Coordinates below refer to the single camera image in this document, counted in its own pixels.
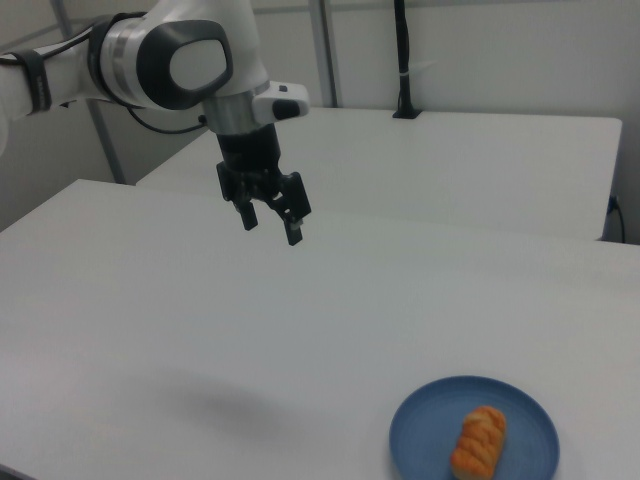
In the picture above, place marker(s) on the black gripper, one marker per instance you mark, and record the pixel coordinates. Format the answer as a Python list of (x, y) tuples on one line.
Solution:
[(248, 147)]

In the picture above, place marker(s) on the orange toy bread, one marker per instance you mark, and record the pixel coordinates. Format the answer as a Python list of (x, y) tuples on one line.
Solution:
[(479, 442)]

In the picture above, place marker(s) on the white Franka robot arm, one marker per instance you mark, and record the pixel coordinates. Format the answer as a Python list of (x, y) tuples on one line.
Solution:
[(125, 50)]

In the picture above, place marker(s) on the white side table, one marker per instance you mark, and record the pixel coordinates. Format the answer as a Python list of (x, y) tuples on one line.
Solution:
[(450, 165)]

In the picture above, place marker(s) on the blue round plate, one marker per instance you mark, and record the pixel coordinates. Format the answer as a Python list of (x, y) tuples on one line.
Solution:
[(425, 425)]

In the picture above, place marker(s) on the black camera stand pole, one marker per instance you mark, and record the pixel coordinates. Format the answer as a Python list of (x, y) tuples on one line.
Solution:
[(404, 50)]

